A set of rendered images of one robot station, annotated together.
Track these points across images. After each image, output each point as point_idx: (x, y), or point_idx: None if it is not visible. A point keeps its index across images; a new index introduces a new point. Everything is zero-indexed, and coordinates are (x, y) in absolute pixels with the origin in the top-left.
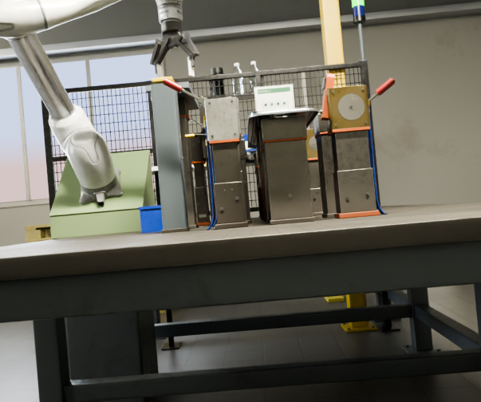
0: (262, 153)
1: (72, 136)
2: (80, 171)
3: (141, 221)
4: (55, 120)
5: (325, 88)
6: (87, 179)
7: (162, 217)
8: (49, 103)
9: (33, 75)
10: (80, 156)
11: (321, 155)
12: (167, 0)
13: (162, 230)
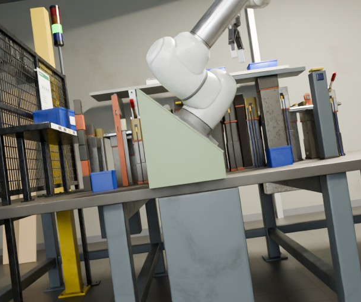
0: (293, 123)
1: (228, 74)
2: (225, 110)
3: (291, 156)
4: (208, 48)
5: (309, 99)
6: (220, 119)
7: (337, 147)
8: (223, 31)
9: (246, 3)
10: (234, 95)
11: None
12: None
13: (339, 155)
